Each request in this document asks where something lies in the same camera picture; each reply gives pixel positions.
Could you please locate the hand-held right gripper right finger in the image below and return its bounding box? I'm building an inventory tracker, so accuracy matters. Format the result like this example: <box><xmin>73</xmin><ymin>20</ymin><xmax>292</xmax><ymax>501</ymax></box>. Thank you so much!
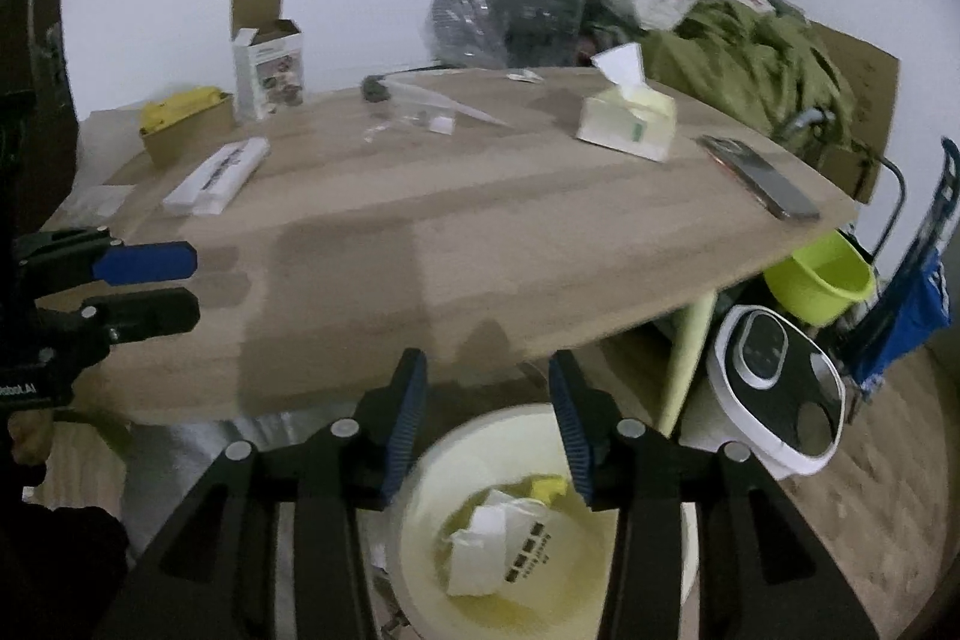
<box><xmin>547</xmin><ymin>349</ymin><xmax>882</xmax><ymax>640</ymax></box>

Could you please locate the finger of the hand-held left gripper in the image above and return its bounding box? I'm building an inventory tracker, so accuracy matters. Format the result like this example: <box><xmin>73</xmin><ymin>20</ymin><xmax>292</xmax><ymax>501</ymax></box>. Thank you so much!
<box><xmin>37</xmin><ymin>288</ymin><xmax>202</xmax><ymax>372</ymax></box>
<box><xmin>11</xmin><ymin>226</ymin><xmax>198</xmax><ymax>298</ymax></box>

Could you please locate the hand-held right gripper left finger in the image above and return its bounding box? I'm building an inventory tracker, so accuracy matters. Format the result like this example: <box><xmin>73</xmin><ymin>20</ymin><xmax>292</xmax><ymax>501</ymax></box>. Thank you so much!
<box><xmin>97</xmin><ymin>347</ymin><xmax>428</xmax><ymax>640</ymax></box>

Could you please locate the yellow plastic bag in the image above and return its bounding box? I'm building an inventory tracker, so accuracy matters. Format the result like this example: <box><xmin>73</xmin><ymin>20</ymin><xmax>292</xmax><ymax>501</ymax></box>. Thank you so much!
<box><xmin>523</xmin><ymin>474</ymin><xmax>570</xmax><ymax>506</ymax></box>

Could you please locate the cream plastic bucket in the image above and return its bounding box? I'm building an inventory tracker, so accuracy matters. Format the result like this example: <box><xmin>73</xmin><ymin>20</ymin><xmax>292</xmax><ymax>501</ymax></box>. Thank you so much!
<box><xmin>373</xmin><ymin>404</ymin><xmax>700</xmax><ymax>640</ymax></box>

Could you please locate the white bag with black squares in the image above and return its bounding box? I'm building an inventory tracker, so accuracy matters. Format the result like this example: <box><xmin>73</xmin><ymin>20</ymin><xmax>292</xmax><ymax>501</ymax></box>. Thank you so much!
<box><xmin>448</xmin><ymin>488</ymin><xmax>576</xmax><ymax>601</ymax></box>

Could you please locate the person's left forearm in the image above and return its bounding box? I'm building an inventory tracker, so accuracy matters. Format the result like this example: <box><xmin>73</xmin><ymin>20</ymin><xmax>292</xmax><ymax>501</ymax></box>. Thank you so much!
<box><xmin>0</xmin><ymin>482</ymin><xmax>130</xmax><ymax>640</ymax></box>

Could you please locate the person's left hand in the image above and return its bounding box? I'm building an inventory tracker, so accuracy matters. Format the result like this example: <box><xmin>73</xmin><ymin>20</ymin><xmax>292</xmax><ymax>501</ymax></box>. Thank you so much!
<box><xmin>6</xmin><ymin>411</ymin><xmax>55</xmax><ymax>487</ymax></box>

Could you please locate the clear plastic bag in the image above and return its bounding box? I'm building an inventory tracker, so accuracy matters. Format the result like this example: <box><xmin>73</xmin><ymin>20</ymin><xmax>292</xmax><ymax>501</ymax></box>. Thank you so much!
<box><xmin>66</xmin><ymin>183</ymin><xmax>137</xmax><ymax>219</ymax></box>

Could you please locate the long white box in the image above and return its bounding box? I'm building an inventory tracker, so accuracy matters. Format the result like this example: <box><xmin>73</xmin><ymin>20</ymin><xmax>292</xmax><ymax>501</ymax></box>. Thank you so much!
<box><xmin>160</xmin><ymin>135</ymin><xmax>272</xmax><ymax>218</ymax></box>

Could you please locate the brown paper bowl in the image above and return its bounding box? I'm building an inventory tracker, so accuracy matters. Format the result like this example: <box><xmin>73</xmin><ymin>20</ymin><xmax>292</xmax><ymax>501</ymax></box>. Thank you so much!
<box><xmin>139</xmin><ymin>94</ymin><xmax>236</xmax><ymax>168</ymax></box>

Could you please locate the white and black appliance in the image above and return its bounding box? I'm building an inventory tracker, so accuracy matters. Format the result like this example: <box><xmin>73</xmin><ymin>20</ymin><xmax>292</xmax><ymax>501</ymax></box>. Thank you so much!
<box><xmin>704</xmin><ymin>303</ymin><xmax>850</xmax><ymax>481</ymax></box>

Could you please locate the open white carton box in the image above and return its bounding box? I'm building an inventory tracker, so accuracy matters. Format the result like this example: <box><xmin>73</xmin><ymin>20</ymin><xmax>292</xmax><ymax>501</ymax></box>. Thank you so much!
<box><xmin>228</xmin><ymin>0</ymin><xmax>308</xmax><ymax>123</ymax></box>

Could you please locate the green plastic basin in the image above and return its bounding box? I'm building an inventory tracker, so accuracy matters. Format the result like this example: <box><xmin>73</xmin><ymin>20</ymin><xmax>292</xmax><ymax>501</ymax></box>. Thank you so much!
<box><xmin>763</xmin><ymin>230</ymin><xmax>878</xmax><ymax>327</ymax></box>

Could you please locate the pale yellow tissue box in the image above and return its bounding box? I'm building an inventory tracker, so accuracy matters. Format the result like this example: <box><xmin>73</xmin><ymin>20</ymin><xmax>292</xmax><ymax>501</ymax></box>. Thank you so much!
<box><xmin>575</xmin><ymin>41</ymin><xmax>677</xmax><ymax>163</ymax></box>

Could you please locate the dark smartphone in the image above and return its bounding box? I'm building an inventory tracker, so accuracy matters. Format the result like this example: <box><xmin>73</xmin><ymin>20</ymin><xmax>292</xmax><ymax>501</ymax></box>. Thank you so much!
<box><xmin>697</xmin><ymin>134</ymin><xmax>823</xmax><ymax>223</ymax></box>

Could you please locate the clear plastic wrapper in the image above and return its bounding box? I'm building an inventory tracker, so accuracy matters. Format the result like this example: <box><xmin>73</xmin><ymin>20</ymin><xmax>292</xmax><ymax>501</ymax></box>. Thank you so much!
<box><xmin>371</xmin><ymin>77</ymin><xmax>520</xmax><ymax>136</ymax></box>

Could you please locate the blue shopping trolley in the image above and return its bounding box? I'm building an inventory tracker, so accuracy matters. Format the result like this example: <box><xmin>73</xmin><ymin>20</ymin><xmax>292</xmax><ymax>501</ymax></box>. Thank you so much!
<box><xmin>846</xmin><ymin>137</ymin><xmax>960</xmax><ymax>399</ymax></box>

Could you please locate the olive green cloth pile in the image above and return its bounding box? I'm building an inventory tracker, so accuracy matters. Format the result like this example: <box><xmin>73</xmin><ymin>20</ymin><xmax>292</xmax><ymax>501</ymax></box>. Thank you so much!
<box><xmin>643</xmin><ymin>0</ymin><xmax>857</xmax><ymax>163</ymax></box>

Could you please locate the fan wrapped in plastic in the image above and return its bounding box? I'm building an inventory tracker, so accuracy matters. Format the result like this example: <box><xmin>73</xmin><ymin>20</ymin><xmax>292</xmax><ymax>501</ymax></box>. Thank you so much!
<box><xmin>421</xmin><ymin>0</ymin><xmax>595</xmax><ymax>72</ymax></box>

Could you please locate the black metal chair frame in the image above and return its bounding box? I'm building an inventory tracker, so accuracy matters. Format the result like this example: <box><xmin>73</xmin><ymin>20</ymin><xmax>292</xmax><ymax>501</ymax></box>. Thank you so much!
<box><xmin>780</xmin><ymin>106</ymin><xmax>910</xmax><ymax>270</ymax></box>

